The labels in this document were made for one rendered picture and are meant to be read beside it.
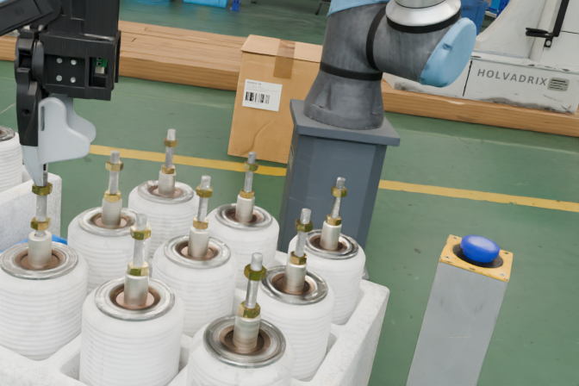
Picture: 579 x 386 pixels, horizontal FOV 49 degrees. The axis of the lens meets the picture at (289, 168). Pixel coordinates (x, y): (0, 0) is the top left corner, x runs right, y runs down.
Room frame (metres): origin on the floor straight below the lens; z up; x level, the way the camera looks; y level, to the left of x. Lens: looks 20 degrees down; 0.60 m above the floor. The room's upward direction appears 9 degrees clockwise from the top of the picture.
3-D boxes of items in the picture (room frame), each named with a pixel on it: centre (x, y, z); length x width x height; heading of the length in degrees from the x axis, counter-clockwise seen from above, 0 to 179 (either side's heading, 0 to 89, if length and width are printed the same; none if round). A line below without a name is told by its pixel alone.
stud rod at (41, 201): (0.56, 0.24, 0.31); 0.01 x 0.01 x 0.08
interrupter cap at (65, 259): (0.56, 0.24, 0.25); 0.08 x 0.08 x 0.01
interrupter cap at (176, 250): (0.63, 0.09, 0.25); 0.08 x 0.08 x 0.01
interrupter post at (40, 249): (0.56, 0.24, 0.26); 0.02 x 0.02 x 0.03
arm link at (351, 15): (1.14, -0.09, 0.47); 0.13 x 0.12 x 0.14; 51
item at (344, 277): (0.70, -0.06, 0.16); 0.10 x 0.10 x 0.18
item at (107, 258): (0.67, 0.20, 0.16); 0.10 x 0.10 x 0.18
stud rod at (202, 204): (0.63, 0.09, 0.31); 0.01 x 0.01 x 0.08
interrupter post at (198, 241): (0.63, 0.09, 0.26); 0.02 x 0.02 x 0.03
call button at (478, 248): (0.61, -0.21, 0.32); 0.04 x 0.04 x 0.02
